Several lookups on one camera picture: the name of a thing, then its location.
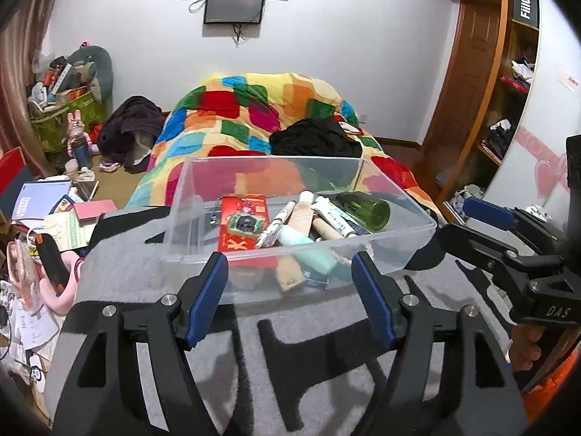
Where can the beige cylindrical stick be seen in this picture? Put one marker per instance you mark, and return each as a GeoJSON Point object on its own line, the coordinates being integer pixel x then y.
{"type": "Point", "coordinates": [329, 229]}

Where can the mint green tube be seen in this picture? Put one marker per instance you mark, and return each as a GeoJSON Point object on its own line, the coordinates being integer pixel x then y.
{"type": "Point", "coordinates": [308, 250]}

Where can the black and orange device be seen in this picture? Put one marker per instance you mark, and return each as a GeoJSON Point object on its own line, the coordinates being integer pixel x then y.
{"type": "Point", "coordinates": [52, 263]}

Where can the beige tube with white cap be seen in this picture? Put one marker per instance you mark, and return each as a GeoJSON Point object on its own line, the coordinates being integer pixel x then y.
{"type": "Point", "coordinates": [302, 218]}

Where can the brown curtain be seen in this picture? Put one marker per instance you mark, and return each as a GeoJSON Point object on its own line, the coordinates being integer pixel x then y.
{"type": "Point", "coordinates": [18, 77]}

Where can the white printed tube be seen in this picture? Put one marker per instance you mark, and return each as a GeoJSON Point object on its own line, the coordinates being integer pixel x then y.
{"type": "Point", "coordinates": [336, 215]}

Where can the wooden open shelf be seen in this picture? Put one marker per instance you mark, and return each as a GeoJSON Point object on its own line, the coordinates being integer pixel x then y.
{"type": "Point", "coordinates": [508, 100]}

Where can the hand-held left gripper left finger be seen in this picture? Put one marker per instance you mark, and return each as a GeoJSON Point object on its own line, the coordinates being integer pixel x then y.
{"type": "Point", "coordinates": [209, 299]}

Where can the small pink cloth item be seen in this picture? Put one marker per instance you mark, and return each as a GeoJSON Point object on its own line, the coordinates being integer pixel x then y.
{"type": "Point", "coordinates": [108, 166]}

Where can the green bag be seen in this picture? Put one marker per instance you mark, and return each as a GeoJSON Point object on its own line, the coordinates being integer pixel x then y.
{"type": "Point", "coordinates": [50, 131]}

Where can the wooden door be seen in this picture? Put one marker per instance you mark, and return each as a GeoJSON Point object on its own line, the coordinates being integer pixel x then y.
{"type": "Point", "coordinates": [467, 77]}

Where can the red box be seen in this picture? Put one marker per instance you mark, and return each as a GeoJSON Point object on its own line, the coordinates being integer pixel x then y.
{"type": "Point", "coordinates": [11, 168]}

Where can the pink headphones with black pouch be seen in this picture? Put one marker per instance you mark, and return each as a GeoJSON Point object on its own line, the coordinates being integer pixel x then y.
{"type": "Point", "coordinates": [59, 302]}

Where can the pink flat box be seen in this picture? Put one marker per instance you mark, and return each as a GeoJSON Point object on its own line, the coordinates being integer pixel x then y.
{"type": "Point", "coordinates": [93, 211]}

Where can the black clothes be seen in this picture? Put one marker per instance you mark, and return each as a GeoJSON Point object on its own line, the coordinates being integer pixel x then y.
{"type": "Point", "coordinates": [313, 138]}

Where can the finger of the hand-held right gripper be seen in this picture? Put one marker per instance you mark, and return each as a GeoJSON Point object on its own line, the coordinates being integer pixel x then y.
{"type": "Point", "coordinates": [490, 213]}
{"type": "Point", "coordinates": [476, 250]}

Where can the grey-green pillow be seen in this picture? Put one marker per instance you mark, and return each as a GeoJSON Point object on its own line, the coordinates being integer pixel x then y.
{"type": "Point", "coordinates": [102, 68]}

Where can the person's right forearm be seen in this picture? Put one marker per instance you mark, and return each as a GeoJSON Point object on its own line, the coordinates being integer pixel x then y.
{"type": "Point", "coordinates": [553, 390]}

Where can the person's right hand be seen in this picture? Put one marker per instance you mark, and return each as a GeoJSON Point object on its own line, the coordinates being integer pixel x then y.
{"type": "Point", "coordinates": [524, 349]}

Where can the green and white book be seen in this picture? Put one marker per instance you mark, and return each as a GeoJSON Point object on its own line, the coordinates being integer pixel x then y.
{"type": "Point", "coordinates": [68, 231]}

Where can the dark purple clothes pile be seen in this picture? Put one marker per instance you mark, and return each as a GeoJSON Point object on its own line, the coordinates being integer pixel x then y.
{"type": "Point", "coordinates": [129, 122]}

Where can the small white and red item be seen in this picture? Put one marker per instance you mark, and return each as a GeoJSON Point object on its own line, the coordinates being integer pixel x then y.
{"type": "Point", "coordinates": [352, 128]}

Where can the clear plastic box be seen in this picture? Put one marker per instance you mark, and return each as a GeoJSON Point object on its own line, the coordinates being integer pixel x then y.
{"type": "Point", "coordinates": [190, 236]}

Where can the red packet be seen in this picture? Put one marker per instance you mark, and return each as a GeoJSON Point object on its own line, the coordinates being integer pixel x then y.
{"type": "Point", "coordinates": [233, 245]}

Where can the dark blue folder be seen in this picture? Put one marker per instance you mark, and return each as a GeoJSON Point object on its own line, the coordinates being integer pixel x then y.
{"type": "Point", "coordinates": [9, 204]}

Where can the colourful patchwork quilt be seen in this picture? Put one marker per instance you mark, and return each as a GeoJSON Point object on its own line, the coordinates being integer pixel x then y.
{"type": "Point", "coordinates": [218, 104]}

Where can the light blue book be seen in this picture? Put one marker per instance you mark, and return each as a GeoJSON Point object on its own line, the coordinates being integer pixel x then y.
{"type": "Point", "coordinates": [36, 200]}

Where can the pile of white papers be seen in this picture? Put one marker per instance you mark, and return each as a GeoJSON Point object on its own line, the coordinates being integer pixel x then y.
{"type": "Point", "coordinates": [31, 331]}

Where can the clear pink bag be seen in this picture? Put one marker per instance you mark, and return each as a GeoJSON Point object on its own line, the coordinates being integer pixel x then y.
{"type": "Point", "coordinates": [22, 277]}

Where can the green glass bottle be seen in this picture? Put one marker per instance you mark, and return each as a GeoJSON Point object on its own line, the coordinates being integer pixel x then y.
{"type": "Point", "coordinates": [367, 211]}

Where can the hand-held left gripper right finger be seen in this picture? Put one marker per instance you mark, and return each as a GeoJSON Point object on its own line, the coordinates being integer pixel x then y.
{"type": "Point", "coordinates": [372, 299]}

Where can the black storage box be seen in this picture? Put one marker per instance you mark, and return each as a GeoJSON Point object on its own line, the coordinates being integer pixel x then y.
{"type": "Point", "coordinates": [526, 2]}

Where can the pink bunny toy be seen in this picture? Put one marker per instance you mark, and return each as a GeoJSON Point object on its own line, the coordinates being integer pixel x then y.
{"type": "Point", "coordinates": [77, 134]}

